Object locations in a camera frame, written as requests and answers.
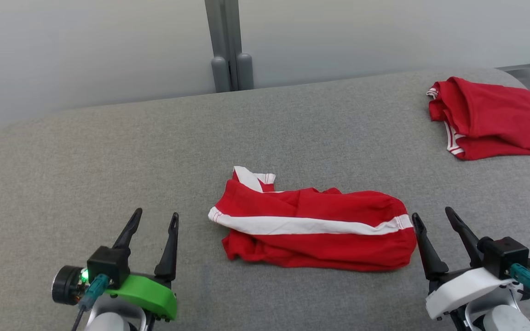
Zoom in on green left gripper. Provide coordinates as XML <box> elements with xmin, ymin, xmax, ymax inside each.
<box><xmin>105</xmin><ymin>208</ymin><xmax>179</xmax><ymax>321</ymax></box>

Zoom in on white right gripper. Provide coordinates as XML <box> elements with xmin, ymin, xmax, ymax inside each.
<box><xmin>411</xmin><ymin>207</ymin><xmax>514</xmax><ymax>320</ymax></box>

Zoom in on red shorts with white stripe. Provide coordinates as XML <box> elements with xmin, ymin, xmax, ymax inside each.
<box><xmin>208</xmin><ymin>165</ymin><xmax>417</xmax><ymax>272</ymax></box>

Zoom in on red jersey with white sleeves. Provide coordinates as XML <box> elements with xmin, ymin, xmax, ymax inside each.
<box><xmin>426</xmin><ymin>76</ymin><xmax>530</xmax><ymax>160</ymax></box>

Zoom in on left camera cable teal plug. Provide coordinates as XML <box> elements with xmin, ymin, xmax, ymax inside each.
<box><xmin>71</xmin><ymin>274</ymin><xmax>110</xmax><ymax>331</ymax></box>

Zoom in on grey partition post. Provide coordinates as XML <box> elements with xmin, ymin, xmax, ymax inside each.
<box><xmin>204</xmin><ymin>0</ymin><xmax>254</xmax><ymax>92</ymax></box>

